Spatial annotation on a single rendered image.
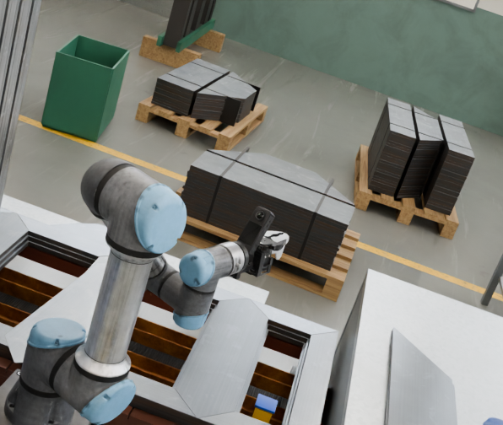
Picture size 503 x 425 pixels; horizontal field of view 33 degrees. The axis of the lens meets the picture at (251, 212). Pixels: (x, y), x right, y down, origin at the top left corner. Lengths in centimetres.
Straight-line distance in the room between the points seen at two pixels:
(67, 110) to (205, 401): 408
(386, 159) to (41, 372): 501
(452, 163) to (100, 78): 268
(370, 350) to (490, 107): 807
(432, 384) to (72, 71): 423
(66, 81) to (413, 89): 532
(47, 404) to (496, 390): 139
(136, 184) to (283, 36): 901
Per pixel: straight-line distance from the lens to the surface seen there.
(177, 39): 865
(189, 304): 191
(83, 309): 271
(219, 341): 274
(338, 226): 502
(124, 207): 158
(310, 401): 262
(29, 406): 193
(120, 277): 165
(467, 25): 1035
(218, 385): 254
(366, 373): 250
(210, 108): 699
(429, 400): 247
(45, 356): 185
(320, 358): 284
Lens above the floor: 231
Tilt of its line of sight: 23 degrees down
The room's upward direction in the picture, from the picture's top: 18 degrees clockwise
